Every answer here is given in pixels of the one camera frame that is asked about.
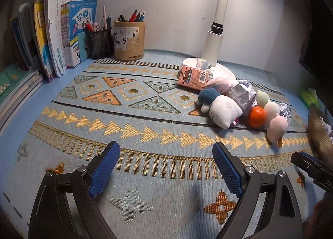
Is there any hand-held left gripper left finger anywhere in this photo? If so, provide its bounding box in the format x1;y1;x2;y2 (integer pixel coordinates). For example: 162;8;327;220
28;141;121;239

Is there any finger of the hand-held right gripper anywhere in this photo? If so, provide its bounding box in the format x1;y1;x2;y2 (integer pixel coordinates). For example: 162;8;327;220
291;151;326;177

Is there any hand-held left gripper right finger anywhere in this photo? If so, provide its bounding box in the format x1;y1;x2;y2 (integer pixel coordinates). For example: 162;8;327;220
212;142;303;239

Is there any woven bamboo basket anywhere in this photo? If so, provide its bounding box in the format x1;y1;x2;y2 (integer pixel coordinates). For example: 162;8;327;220
307;102;333;163

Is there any pile of lined papers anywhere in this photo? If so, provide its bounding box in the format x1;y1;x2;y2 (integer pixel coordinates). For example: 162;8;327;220
321;117;333;139

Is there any pastel dango skewer plush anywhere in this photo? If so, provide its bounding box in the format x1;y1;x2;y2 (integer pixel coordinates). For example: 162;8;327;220
256;90;289;148

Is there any crumpled white paper ball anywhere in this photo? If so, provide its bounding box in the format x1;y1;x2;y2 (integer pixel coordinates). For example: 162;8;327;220
277;102;292;122
230;79;258;115

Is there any white cat plush toy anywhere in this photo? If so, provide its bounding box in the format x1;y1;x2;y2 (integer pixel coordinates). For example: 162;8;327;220
209;95;243;129

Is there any orange fruit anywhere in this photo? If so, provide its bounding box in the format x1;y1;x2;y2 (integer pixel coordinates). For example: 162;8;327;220
247;106;267;128

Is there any green packet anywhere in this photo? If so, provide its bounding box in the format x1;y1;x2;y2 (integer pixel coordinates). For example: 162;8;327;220
299;87;320;107

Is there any patterned woven mat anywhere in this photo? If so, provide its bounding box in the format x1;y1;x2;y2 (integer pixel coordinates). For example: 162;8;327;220
16;49;320;239

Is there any blue capped plush toy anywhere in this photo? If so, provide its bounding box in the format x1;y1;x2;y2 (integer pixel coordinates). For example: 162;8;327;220
195;88;221;112

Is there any pink bunny plush toy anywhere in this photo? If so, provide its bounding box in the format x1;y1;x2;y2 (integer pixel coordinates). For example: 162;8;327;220
205;77;236;96

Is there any orange card packet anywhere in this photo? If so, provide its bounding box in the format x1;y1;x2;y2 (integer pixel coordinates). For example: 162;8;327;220
177;64;212;90

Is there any checked fabric pouch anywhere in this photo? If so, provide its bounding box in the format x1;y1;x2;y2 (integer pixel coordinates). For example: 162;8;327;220
196;58;214;70

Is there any stack of flat books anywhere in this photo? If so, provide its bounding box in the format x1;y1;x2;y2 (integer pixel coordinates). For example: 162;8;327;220
0;62;43;128

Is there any white desk lamp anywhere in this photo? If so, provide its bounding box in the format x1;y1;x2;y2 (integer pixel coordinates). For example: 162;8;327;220
182;0;236;80

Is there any black mesh pen holder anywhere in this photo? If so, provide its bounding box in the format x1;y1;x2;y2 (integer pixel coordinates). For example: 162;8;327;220
85;27;113;60

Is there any bamboo pen holder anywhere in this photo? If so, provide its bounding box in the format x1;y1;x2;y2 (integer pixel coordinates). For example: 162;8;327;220
113;19;146;61

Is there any black monitor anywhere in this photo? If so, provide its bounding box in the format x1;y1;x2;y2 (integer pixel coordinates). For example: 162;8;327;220
298;0;333;86

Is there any row of upright books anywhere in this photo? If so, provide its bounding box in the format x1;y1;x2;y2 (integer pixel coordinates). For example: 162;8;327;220
10;0;98;84

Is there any bundle of coloured pens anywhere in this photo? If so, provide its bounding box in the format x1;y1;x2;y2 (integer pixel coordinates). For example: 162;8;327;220
117;9;146;22

